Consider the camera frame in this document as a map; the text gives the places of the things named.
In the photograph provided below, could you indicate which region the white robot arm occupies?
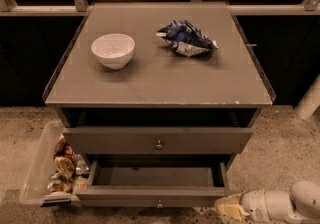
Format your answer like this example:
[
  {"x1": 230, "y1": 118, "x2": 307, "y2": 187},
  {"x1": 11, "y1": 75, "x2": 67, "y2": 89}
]
[{"x1": 215, "y1": 180, "x2": 320, "y2": 224}]

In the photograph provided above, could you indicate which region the brown snack bag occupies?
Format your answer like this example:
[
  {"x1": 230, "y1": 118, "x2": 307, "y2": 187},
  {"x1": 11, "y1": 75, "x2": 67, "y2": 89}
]
[{"x1": 53, "y1": 137, "x2": 76, "y2": 180}]

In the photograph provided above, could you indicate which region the grey drawer cabinet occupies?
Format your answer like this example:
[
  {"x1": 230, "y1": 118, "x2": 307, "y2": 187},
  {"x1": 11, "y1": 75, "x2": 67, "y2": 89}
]
[{"x1": 42, "y1": 1, "x2": 277, "y2": 169}]

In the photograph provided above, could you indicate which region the white cylindrical post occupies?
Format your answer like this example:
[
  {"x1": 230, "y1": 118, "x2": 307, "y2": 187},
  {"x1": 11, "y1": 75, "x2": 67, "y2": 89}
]
[{"x1": 294, "y1": 75, "x2": 320, "y2": 120}]

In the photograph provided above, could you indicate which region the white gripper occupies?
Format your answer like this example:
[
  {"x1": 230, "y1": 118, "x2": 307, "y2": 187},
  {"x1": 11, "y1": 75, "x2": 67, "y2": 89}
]
[{"x1": 214, "y1": 190, "x2": 267, "y2": 223}]

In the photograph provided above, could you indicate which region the clear plastic bin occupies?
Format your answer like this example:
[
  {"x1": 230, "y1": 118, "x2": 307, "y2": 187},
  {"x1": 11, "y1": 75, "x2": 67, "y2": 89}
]
[{"x1": 19, "y1": 120, "x2": 80, "y2": 206}]

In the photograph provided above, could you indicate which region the crumpled blue chip bag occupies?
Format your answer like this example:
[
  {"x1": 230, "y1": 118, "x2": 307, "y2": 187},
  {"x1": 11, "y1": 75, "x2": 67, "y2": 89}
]
[{"x1": 156, "y1": 20, "x2": 218, "y2": 57}]

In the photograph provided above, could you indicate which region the grey drawer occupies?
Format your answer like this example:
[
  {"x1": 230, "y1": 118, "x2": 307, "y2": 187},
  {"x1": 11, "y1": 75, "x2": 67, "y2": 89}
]
[
  {"x1": 76, "y1": 160, "x2": 233, "y2": 208},
  {"x1": 63, "y1": 127, "x2": 253, "y2": 154}
]

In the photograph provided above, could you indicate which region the green orange snack bag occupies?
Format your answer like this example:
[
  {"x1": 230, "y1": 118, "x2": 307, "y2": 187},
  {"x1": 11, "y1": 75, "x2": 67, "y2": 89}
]
[{"x1": 73, "y1": 176, "x2": 88, "y2": 193}]

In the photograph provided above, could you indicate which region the grey top drawer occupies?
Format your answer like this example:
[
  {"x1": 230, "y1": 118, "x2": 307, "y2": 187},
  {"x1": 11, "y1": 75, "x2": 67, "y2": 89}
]
[{"x1": 63, "y1": 127, "x2": 253, "y2": 154}]

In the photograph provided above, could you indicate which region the silver snack bag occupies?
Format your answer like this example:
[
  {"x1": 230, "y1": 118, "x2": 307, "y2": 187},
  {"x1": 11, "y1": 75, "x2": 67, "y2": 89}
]
[{"x1": 76, "y1": 154, "x2": 90, "y2": 176}]

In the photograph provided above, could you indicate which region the white bowl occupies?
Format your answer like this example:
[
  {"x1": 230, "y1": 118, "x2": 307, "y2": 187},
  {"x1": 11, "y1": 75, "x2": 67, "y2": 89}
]
[{"x1": 91, "y1": 33, "x2": 135, "y2": 70}]

